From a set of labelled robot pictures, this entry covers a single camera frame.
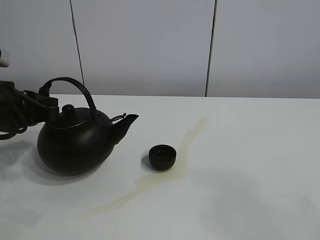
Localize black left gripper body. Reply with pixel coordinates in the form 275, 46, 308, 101
0, 81, 58, 130

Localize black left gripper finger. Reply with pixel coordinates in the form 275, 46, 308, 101
48, 106, 60, 123

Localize black round teapot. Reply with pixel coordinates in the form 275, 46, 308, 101
37, 77, 139, 176

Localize small black teacup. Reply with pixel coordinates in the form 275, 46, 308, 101
148, 144, 177, 171

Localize spilled yellow tea puddle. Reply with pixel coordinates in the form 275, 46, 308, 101
79, 117, 208, 220

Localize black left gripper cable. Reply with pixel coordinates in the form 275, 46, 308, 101
0, 82, 30, 141

